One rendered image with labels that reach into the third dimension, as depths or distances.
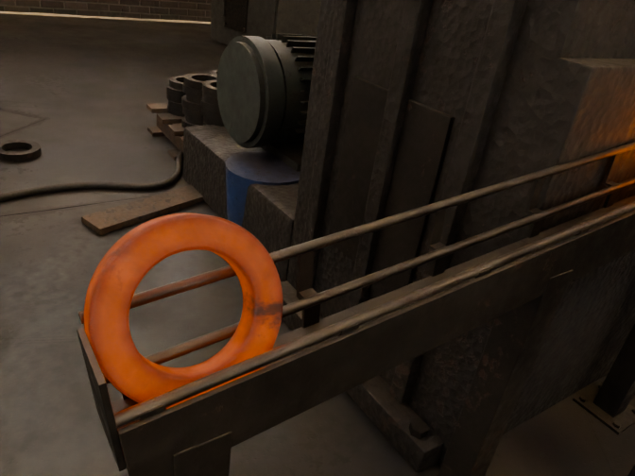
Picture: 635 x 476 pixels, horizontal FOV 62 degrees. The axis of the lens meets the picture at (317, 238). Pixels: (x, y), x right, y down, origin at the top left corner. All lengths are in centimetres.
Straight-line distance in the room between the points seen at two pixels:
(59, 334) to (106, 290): 108
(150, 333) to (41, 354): 26
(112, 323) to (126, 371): 4
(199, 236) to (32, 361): 104
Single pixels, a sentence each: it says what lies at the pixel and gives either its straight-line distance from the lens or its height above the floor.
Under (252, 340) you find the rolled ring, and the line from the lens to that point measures 53.
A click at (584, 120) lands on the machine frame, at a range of 91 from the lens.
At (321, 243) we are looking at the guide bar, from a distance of 59.
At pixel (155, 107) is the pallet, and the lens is 293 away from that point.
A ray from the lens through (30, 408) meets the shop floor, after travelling 138.
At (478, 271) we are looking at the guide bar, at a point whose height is 65.
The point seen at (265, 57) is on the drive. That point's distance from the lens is 181.
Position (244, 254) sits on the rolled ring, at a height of 70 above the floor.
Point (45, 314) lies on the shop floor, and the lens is 163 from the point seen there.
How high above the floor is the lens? 97
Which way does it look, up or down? 29 degrees down
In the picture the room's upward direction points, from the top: 8 degrees clockwise
